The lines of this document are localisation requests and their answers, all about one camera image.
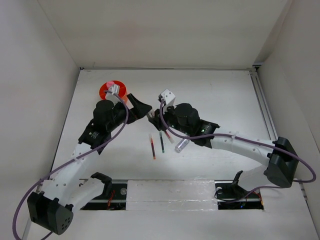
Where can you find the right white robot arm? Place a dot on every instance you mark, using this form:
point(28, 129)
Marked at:
point(277, 159)

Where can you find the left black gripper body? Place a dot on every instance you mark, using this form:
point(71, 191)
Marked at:
point(120, 116)

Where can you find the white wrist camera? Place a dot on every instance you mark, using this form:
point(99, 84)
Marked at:
point(168, 99)
point(115, 93)

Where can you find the pink capped small bottle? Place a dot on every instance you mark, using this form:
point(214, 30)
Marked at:
point(109, 84)

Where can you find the red pen refill with white end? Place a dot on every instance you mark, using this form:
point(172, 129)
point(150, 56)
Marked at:
point(169, 136)

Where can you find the clear spray bottle blue nozzle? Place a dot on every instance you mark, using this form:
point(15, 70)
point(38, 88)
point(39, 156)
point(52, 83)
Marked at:
point(181, 145)

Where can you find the orange round compartment organizer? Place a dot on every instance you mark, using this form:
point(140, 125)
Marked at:
point(103, 89)

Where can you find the green pen refill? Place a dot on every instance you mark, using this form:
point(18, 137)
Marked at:
point(161, 142)

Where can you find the red pen refill left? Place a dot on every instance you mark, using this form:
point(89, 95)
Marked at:
point(152, 146)

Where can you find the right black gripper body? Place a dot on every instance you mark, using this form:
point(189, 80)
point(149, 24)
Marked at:
point(171, 120)

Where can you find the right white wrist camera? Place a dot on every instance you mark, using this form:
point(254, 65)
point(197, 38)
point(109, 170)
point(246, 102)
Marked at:
point(168, 99)

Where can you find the aluminium rail right edge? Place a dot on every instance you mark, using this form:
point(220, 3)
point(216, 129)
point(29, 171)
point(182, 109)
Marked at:
point(268, 122)

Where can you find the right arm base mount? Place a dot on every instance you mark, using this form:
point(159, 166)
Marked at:
point(233, 199)

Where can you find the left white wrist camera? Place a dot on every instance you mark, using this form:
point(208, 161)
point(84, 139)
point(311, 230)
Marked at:
point(115, 93)

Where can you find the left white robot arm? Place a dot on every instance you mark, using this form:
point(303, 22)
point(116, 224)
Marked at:
point(53, 208)

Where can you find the white pink mini stapler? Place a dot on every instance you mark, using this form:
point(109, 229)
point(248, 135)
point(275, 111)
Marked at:
point(150, 115)

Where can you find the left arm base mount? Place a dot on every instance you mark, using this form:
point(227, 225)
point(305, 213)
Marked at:
point(115, 200)

